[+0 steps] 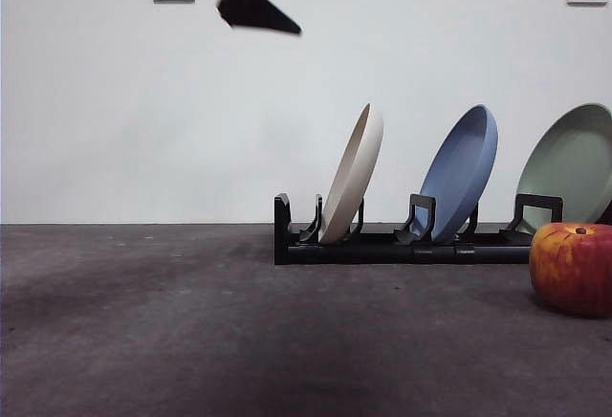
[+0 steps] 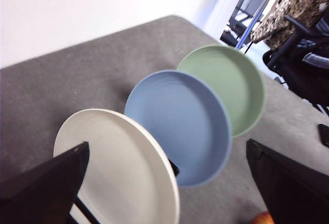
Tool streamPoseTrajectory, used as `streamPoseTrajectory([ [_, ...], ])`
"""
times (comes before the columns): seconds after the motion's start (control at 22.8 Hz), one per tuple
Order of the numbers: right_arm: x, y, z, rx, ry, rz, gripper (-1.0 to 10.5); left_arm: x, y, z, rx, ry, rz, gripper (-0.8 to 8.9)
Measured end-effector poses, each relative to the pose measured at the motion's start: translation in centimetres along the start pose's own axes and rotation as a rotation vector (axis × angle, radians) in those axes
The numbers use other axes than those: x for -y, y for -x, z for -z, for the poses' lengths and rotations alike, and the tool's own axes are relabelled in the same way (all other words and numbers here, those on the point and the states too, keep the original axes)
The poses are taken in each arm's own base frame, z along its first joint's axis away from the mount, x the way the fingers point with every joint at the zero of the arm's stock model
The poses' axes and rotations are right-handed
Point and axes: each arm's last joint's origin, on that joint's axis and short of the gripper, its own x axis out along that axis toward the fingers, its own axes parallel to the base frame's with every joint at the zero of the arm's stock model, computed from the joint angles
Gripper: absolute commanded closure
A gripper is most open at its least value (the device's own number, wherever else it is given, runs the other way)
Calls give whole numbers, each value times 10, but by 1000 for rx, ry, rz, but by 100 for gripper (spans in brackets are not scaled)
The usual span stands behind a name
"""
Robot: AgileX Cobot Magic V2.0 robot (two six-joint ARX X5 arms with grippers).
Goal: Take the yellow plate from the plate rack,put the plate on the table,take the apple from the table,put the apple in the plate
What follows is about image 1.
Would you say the red yellow apple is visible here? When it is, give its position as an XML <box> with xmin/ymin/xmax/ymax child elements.
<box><xmin>528</xmin><ymin>221</ymin><xmax>612</xmax><ymax>319</ymax></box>

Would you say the black plate rack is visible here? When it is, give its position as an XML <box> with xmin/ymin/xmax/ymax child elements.
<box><xmin>273</xmin><ymin>192</ymin><xmax>612</xmax><ymax>266</ymax></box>

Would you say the blue round plate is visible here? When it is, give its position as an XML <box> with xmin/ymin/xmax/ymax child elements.
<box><xmin>411</xmin><ymin>104</ymin><xmax>500</xmax><ymax>245</ymax></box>

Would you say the green round plate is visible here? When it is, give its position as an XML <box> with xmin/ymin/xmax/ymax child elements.
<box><xmin>514</xmin><ymin>102</ymin><xmax>612</xmax><ymax>237</ymax></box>

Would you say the cream yellow round plate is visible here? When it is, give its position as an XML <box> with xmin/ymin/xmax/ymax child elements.
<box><xmin>318</xmin><ymin>102</ymin><xmax>385</xmax><ymax>247</ymax></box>

